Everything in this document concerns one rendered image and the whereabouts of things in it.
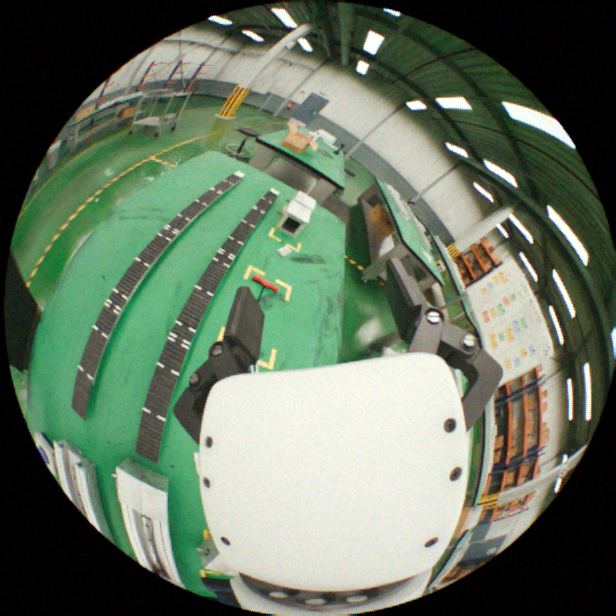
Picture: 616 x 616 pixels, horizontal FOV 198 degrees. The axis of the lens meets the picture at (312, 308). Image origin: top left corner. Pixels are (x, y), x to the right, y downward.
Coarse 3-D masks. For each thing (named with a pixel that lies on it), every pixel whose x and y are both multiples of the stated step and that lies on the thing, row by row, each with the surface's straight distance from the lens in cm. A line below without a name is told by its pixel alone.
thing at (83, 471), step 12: (60, 444) 56; (72, 444) 60; (60, 456) 55; (72, 456) 56; (84, 456) 58; (60, 468) 58; (72, 468) 57; (84, 468) 53; (72, 480) 62; (84, 480) 52; (96, 480) 59; (72, 492) 63; (84, 492) 55; (96, 492) 60; (84, 504) 59; (96, 504) 61; (96, 516) 61; (108, 528) 72
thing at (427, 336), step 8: (424, 312) 10; (432, 312) 10; (440, 312) 10; (424, 320) 9; (432, 320) 10; (440, 320) 10; (424, 328) 9; (432, 328) 9; (440, 328) 9; (416, 336) 9; (424, 336) 9; (432, 336) 9; (440, 336) 9; (416, 344) 9; (424, 344) 9; (432, 344) 9; (408, 352) 8; (424, 352) 8; (432, 352) 9
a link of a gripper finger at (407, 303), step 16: (400, 272) 11; (400, 288) 10; (416, 288) 11; (400, 304) 11; (416, 304) 10; (400, 320) 11; (416, 320) 10; (400, 336) 12; (448, 336) 10; (464, 336) 10; (448, 352) 10; (464, 352) 10
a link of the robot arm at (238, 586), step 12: (420, 576) 10; (240, 588) 10; (408, 588) 10; (420, 588) 10; (240, 600) 11; (252, 600) 10; (264, 600) 10; (312, 600) 9; (324, 600) 9; (348, 600) 9; (360, 600) 9; (384, 600) 9; (396, 600) 9; (408, 600) 10; (264, 612) 9; (276, 612) 9; (288, 612) 9; (300, 612) 9; (312, 612) 9; (324, 612) 9; (336, 612) 9; (348, 612) 9; (360, 612) 9
